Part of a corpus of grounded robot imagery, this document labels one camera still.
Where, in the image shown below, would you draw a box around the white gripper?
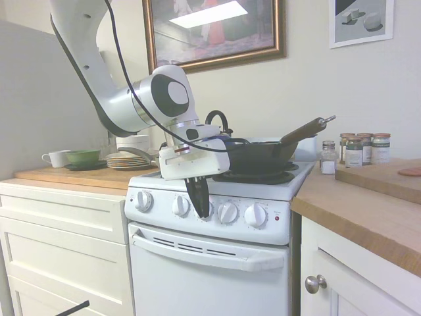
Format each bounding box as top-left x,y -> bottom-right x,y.
159,136 -> 231,221

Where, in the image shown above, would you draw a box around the white electric stove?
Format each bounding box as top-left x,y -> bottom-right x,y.
124,157 -> 316,316

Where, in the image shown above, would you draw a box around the white oven knob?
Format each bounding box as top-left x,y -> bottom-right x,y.
134,190 -> 155,213

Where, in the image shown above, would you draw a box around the small grey frying pan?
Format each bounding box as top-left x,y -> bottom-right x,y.
118,147 -> 162,167

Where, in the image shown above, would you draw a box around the stack of beige plates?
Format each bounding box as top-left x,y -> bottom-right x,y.
105,151 -> 155,171

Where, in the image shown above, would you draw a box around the white stacked bowls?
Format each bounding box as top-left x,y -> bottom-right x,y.
114,134 -> 151,154

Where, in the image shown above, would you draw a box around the white oven door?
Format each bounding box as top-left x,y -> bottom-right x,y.
127,221 -> 292,316

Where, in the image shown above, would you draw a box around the dark saucer plate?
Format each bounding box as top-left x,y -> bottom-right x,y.
64,160 -> 108,171

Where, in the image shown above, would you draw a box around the green bowl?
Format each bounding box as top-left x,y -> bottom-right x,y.
65,149 -> 102,165

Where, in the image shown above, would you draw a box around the glass salt shaker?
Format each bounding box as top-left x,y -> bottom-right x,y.
320,140 -> 337,175

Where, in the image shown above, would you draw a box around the silver cabinet knob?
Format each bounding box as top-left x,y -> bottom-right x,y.
305,274 -> 328,295

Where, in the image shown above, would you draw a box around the white mug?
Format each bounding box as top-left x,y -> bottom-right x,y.
41,150 -> 72,169

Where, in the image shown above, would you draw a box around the white drawer cabinet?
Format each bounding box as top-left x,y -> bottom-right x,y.
0,192 -> 136,316

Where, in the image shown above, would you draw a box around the spice jar copper lid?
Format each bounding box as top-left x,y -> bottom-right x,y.
357,132 -> 374,165
339,132 -> 356,165

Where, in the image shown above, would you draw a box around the spice jar green label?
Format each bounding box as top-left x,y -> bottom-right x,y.
345,136 -> 364,169

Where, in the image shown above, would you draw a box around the gold framed painting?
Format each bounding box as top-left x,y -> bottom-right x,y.
141,0 -> 287,75

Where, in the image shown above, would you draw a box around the black rod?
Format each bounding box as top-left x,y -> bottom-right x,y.
49,300 -> 90,316

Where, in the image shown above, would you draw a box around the thick wooden cutting board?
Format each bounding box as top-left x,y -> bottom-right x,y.
334,157 -> 421,205

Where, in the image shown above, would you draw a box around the white door cabinet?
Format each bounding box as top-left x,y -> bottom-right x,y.
299,215 -> 421,316

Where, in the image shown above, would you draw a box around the spice jar white contents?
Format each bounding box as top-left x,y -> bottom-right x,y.
371,132 -> 391,165

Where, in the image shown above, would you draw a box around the grey partition panel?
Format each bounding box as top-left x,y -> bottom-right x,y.
0,19 -> 109,182

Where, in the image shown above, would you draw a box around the white bordered art print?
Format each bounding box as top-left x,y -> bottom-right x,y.
328,0 -> 395,49

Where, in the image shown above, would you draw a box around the white oven door handle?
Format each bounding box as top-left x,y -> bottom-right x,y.
131,228 -> 285,273

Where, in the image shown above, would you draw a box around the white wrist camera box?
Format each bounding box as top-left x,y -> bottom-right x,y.
184,124 -> 222,142

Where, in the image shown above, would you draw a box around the black wok wooden handle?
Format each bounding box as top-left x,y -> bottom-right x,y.
226,115 -> 337,174

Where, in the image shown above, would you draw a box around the blue kettle black handle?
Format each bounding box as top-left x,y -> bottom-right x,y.
205,110 -> 237,147

